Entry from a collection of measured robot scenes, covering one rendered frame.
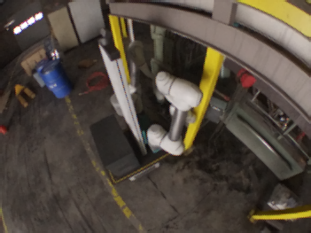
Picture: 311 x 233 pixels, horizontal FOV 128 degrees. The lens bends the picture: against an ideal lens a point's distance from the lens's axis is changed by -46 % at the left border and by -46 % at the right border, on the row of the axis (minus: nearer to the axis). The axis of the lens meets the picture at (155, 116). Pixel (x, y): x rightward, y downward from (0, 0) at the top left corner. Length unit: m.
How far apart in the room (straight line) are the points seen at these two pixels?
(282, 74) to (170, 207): 1.96
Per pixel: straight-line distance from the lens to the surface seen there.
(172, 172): 2.15
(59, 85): 3.69
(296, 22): 0.79
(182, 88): 0.82
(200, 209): 2.18
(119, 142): 1.45
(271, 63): 0.90
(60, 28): 6.44
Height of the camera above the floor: 2.10
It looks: 55 degrees down
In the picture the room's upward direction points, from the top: 5 degrees counter-clockwise
